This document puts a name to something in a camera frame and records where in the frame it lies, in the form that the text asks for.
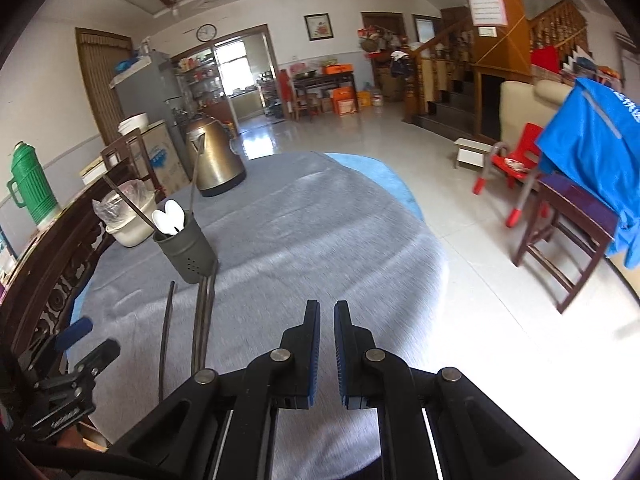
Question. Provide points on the dark carved wooden bench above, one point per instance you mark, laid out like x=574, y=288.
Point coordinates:
x=50, y=276

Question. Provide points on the dark wooden stool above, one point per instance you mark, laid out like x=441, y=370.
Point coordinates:
x=562, y=206

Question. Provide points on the red plastic child chair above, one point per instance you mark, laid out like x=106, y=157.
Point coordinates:
x=520, y=165

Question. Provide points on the gold electric kettle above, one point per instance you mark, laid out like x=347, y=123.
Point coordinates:
x=221, y=167

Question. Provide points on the clear plastic bag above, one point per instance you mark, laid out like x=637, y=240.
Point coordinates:
x=135, y=189

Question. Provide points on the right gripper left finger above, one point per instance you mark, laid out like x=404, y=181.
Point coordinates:
x=222, y=426

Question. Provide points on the dark chopstick three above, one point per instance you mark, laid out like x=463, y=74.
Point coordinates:
x=200, y=305

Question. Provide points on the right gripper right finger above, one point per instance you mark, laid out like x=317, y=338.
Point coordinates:
x=433, y=425

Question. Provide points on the blue cloth cover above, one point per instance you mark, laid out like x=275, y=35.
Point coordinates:
x=594, y=140

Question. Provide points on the framed wall picture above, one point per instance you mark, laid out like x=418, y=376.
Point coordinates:
x=318, y=26

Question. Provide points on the green thermos jug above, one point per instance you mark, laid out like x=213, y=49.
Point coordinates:
x=29, y=186

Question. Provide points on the round wall clock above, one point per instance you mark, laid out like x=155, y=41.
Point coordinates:
x=206, y=33

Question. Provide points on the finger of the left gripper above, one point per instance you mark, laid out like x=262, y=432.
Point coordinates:
x=96, y=361
x=72, y=334

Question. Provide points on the white plastic basin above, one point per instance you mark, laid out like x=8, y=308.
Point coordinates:
x=123, y=224

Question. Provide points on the grey refrigerator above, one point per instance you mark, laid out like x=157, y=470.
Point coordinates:
x=150, y=86

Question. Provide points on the grey table cloth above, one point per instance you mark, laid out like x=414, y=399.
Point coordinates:
x=301, y=226

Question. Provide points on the dark chopstick one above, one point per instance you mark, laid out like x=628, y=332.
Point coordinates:
x=164, y=341

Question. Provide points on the wooden staircase railing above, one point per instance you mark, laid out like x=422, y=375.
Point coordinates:
x=523, y=50

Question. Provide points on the dark grey utensil holder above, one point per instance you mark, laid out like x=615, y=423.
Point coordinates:
x=189, y=251

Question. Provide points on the white plastic spoon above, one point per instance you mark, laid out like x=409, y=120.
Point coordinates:
x=164, y=223
x=175, y=215

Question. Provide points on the wooden side table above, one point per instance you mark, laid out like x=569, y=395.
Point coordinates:
x=342, y=83

